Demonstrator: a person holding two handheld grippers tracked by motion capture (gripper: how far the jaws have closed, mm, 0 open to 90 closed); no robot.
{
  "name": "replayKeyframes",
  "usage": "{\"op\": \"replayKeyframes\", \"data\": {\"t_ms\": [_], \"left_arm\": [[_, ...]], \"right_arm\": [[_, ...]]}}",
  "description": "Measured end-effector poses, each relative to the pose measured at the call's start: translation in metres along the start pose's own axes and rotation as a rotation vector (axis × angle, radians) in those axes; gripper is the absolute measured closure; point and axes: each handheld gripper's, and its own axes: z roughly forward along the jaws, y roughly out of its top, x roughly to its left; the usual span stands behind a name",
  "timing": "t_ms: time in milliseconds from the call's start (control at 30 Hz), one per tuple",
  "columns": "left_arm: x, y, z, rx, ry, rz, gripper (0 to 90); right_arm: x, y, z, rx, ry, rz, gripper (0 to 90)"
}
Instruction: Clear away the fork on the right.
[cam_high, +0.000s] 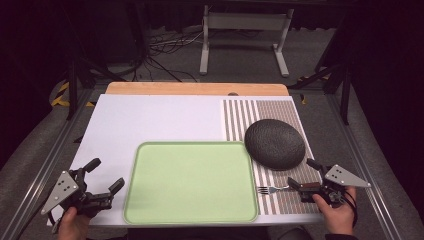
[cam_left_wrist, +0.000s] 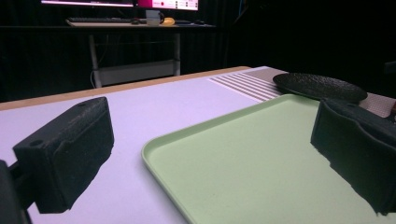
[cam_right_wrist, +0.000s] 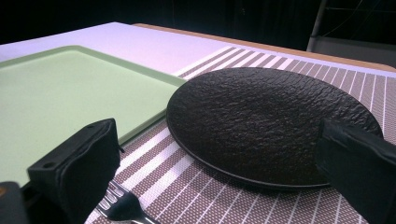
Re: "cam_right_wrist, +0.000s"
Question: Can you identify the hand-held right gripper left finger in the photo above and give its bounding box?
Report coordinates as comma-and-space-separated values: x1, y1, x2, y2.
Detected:
27, 118, 121, 224

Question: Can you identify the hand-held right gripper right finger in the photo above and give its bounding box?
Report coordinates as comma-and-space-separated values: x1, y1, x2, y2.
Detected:
315, 119, 396, 224

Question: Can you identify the silver metal fork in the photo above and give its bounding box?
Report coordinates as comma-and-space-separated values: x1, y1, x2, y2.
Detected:
95, 179, 162, 224

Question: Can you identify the light green tray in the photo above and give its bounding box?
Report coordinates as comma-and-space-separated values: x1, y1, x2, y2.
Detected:
0, 45, 188, 187

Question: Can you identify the black textured plate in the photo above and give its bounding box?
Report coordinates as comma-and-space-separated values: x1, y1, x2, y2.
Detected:
165, 66, 384, 189

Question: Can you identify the brown striped placemat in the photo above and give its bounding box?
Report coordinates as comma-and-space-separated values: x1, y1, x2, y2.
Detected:
84, 46, 396, 224

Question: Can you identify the metal stand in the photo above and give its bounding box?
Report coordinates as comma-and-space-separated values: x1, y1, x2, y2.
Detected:
306, 0, 396, 60

